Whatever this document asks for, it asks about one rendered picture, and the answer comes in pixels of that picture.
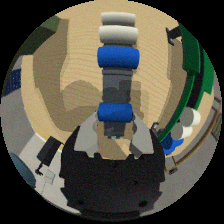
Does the white cylinder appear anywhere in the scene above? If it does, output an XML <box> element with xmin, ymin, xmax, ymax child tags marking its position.
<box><xmin>171</xmin><ymin>122</ymin><xmax>192</xmax><ymax>140</ymax></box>
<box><xmin>101</xmin><ymin>12</ymin><xmax>136</xmax><ymax>27</ymax></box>
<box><xmin>99</xmin><ymin>25</ymin><xmax>138</xmax><ymax>45</ymax></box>
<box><xmin>180</xmin><ymin>107</ymin><xmax>201</xmax><ymax>127</ymax></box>

